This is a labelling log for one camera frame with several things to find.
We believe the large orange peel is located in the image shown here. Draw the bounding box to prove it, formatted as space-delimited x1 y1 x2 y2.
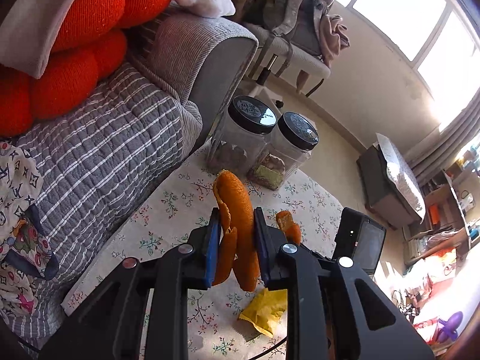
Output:
212 170 260 292

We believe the dark grey ottoman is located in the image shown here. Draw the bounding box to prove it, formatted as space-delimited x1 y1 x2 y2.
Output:
356 145 422 229

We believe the yellow wrapper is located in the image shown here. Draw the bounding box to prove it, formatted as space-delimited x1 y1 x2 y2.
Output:
238 288 288 338

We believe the small orange peel piece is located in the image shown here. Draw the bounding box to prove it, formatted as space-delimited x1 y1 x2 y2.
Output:
276 211 302 245

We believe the white quilted ottoman cover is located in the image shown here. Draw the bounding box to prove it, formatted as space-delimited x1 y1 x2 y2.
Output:
376 133 426 224

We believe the wooden shelf unit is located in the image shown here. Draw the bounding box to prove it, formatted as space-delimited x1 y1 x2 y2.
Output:
403 151 477 267

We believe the floral tablecloth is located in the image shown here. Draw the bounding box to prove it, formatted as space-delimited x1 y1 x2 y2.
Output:
61 143 343 359

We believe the grey window curtain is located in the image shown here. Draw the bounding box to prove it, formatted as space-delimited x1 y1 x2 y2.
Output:
404 92 480 185

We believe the floral patterned bag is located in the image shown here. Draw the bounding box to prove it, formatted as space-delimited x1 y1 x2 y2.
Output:
0 141 59 320

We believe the purple balloon toy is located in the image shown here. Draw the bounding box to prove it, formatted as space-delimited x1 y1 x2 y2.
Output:
436 311 463 343

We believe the right black-lid plastic jar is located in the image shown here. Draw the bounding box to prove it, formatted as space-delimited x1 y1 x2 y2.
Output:
247 111 320 191

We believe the black-lid plastic jar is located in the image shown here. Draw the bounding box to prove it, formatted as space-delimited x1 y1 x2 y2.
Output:
247 111 320 191
207 95 277 177

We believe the left black-lid plastic jar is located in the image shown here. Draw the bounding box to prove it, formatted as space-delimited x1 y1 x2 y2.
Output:
207 95 277 177

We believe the grey striped quilted sofa cover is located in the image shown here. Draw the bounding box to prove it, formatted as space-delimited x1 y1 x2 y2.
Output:
7 63 184 344

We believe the white office chair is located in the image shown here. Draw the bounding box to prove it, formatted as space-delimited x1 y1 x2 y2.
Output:
242 23 330 97

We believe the grey backpack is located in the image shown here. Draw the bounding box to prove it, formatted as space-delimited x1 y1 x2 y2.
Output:
242 0 328 63

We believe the grey sofa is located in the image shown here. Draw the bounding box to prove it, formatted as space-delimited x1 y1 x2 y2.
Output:
0 9 260 350

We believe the red knotted cushion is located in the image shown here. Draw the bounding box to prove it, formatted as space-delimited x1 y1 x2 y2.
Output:
1 0 171 137

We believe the black cable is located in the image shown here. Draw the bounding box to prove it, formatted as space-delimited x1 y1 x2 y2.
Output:
246 336 289 360

